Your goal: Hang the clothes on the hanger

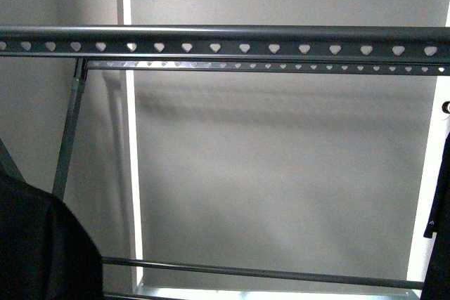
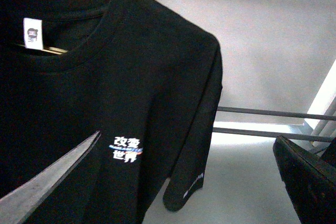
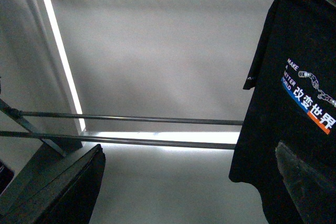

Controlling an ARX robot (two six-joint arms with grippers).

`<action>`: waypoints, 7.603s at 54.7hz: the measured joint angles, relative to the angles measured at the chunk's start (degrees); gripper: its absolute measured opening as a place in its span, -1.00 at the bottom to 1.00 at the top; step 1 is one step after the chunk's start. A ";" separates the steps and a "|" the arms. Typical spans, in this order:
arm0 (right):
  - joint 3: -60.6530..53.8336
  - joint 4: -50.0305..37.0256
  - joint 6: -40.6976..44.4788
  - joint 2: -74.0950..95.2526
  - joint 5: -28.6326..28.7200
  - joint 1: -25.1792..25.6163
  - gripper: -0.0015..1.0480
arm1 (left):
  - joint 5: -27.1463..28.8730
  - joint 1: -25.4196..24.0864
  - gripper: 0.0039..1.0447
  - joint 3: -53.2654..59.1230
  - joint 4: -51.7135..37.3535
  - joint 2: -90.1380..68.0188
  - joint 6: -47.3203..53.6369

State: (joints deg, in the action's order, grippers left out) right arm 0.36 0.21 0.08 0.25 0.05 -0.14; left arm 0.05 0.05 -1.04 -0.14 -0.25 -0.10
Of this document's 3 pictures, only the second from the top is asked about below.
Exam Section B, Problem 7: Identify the black printed t-shirt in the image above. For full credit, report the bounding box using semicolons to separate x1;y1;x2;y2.
1;0;222;223

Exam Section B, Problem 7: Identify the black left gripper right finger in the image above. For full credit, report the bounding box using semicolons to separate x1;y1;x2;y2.
273;136;335;223

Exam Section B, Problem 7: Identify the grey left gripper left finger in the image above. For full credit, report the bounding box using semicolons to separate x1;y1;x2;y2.
1;131;101;223

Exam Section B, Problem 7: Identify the grey metal rack frame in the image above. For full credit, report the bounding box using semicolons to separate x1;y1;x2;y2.
213;58;336;156

